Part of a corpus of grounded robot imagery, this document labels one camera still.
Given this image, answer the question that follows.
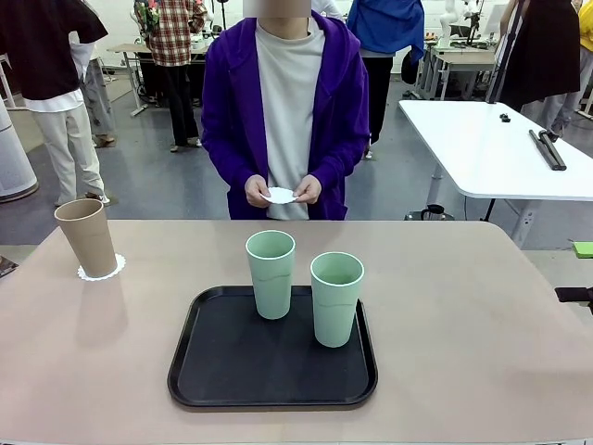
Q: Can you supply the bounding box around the person in blue jacket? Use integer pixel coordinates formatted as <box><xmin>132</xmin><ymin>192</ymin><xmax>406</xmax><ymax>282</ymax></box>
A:
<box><xmin>347</xmin><ymin>0</ymin><xmax>426</xmax><ymax>159</ymax></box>

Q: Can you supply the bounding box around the person in grey trousers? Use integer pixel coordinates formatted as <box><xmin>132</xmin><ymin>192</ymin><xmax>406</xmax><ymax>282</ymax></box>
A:
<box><xmin>69</xmin><ymin>27</ymin><xmax>117</xmax><ymax>148</ymax></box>

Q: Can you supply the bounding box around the white scalloped paper coaster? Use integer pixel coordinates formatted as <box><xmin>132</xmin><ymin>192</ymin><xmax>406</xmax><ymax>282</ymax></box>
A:
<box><xmin>77</xmin><ymin>253</ymin><xmax>128</xmax><ymax>283</ymax></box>
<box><xmin>259</xmin><ymin>186</ymin><xmax>298</xmax><ymax>206</ymax></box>

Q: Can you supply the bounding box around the person's right hand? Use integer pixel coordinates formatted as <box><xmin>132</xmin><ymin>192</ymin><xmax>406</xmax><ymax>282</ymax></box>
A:
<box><xmin>244</xmin><ymin>174</ymin><xmax>274</xmax><ymax>208</ymax></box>

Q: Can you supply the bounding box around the white table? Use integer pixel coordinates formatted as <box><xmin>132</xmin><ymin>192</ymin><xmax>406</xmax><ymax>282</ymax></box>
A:
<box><xmin>397</xmin><ymin>99</ymin><xmax>593</xmax><ymax>222</ymax></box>

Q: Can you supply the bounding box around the person in plaid shirt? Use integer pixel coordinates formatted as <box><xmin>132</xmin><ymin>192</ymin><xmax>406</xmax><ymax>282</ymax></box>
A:
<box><xmin>134</xmin><ymin>0</ymin><xmax>208</xmax><ymax>154</ymax></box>

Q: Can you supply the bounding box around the person's right forearm purple sleeve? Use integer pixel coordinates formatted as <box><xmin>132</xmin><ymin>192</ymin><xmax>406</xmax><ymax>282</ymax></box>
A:
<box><xmin>203</xmin><ymin>133</ymin><xmax>255</xmax><ymax>191</ymax></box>

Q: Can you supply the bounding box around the person's left hand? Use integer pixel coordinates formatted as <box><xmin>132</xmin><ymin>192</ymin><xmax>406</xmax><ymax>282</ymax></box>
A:
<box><xmin>291</xmin><ymin>175</ymin><xmax>323</xmax><ymax>205</ymax></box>

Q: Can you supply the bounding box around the person's left forearm purple sleeve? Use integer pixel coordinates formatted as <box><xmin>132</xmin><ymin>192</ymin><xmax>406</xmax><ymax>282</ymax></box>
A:
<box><xmin>314</xmin><ymin>133</ymin><xmax>371</xmax><ymax>191</ymax></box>

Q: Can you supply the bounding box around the white cylindrical air purifier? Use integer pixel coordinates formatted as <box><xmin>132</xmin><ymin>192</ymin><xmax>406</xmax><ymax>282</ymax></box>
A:
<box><xmin>0</xmin><ymin>97</ymin><xmax>39</xmax><ymax>204</ymax></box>

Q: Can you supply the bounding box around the black plastic tray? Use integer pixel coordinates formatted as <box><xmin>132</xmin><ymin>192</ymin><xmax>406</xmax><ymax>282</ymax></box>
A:
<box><xmin>167</xmin><ymin>285</ymin><xmax>379</xmax><ymax>409</ymax></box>

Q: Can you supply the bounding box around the black hanging bag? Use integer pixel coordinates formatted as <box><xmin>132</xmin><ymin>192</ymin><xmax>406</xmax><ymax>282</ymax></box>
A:
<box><xmin>400</xmin><ymin>48</ymin><xmax>421</xmax><ymax>87</ymax></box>

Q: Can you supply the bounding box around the person in purple hoodie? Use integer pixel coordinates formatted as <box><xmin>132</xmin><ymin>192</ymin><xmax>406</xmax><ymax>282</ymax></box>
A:
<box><xmin>201</xmin><ymin>11</ymin><xmax>371</xmax><ymax>222</ymax></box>

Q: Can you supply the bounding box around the person in white shirt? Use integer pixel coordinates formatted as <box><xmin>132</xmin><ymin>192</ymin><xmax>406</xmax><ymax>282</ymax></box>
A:
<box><xmin>310</xmin><ymin>0</ymin><xmax>345</xmax><ymax>29</ymax></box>

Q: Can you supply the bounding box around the black folded tripod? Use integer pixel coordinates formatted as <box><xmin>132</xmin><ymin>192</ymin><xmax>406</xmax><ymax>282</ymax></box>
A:
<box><xmin>528</xmin><ymin>129</ymin><xmax>567</xmax><ymax>172</ymax></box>

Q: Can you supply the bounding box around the person in yellow shirt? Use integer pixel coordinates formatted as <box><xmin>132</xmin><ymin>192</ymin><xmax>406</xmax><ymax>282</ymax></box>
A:
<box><xmin>577</xmin><ymin>0</ymin><xmax>593</xmax><ymax>117</ymax></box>

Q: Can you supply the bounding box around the black metal kettle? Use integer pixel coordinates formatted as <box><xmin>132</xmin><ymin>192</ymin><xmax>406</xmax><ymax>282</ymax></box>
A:
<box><xmin>405</xmin><ymin>203</ymin><xmax>456</xmax><ymax>222</ymax></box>

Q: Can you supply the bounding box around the light green plastic cup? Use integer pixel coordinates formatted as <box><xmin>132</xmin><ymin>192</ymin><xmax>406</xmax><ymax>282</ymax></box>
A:
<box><xmin>309</xmin><ymin>252</ymin><xmax>365</xmax><ymax>348</ymax></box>
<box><xmin>246</xmin><ymin>230</ymin><xmax>297</xmax><ymax>321</ymax></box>

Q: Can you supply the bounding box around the brown plastic cup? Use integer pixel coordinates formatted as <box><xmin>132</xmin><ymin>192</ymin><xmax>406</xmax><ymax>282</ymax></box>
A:
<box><xmin>54</xmin><ymin>198</ymin><xmax>119</xmax><ymax>278</ymax></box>

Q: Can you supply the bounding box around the grey workbench desk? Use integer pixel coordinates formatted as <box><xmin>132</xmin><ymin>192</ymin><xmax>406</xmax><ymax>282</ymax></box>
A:
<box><xmin>423</xmin><ymin>39</ymin><xmax>499</xmax><ymax>101</ymax></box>

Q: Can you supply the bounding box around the person in black shirt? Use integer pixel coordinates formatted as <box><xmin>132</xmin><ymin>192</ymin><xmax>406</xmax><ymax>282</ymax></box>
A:
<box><xmin>0</xmin><ymin>0</ymin><xmax>110</xmax><ymax>208</ymax></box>

